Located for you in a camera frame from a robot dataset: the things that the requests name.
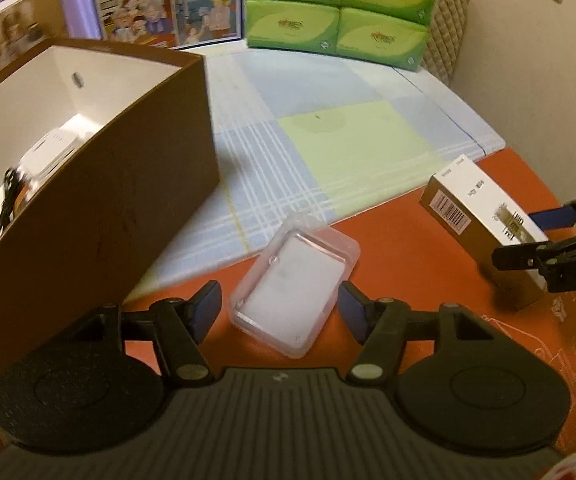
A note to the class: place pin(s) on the white and gold carton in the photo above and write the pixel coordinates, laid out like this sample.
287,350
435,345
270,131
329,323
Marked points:
472,232

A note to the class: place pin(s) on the clear plastic case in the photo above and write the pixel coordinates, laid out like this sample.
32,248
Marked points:
288,290

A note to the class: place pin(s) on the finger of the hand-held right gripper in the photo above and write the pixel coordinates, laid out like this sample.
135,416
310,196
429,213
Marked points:
517,256
552,216

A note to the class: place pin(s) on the blue printed milk box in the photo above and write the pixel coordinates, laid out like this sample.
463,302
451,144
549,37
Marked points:
168,5

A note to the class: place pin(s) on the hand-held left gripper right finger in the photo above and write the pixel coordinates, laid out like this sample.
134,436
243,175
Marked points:
355,310

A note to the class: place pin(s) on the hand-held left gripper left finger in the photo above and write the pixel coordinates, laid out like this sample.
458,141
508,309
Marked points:
205,307

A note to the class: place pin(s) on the white router with antennas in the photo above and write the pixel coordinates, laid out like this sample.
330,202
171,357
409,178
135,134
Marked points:
50,155

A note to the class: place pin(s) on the brown storage box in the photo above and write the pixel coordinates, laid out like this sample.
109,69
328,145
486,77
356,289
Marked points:
93,210

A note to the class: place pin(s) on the red printed cardboard sheet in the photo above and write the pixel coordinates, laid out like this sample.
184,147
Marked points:
417,270

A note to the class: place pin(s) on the beige quilted chair cover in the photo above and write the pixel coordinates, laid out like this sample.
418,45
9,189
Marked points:
447,25

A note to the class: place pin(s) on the checked tablecloth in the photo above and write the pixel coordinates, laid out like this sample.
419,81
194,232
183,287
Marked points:
318,160

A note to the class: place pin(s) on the stack of green tissue packs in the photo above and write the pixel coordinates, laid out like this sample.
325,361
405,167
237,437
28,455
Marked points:
343,20

